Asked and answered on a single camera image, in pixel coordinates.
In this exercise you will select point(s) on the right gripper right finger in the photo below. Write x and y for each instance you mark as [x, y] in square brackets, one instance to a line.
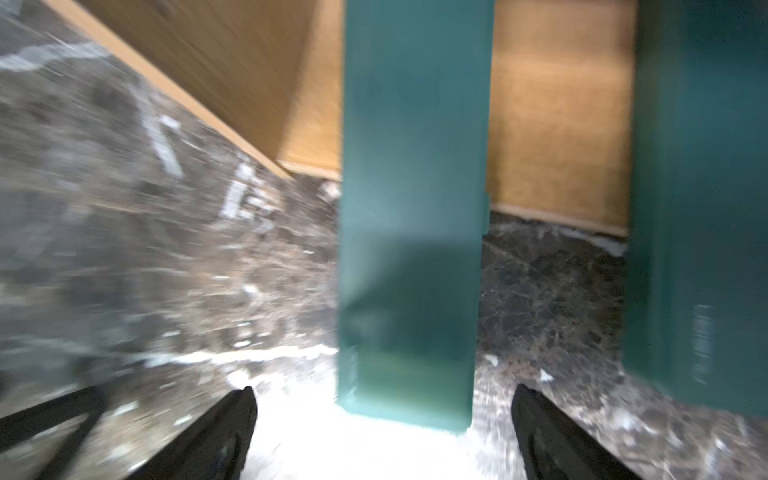
[553, 446]

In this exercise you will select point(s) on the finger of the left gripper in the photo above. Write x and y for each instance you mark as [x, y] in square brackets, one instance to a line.
[22, 426]

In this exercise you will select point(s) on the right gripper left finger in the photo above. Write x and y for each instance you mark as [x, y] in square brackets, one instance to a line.
[215, 446]

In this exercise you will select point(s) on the dark green pencil case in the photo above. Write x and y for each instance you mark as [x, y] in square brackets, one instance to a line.
[695, 315]
[414, 208]

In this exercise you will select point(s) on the wooden three-tier shelf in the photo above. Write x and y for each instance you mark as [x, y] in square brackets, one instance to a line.
[543, 88]

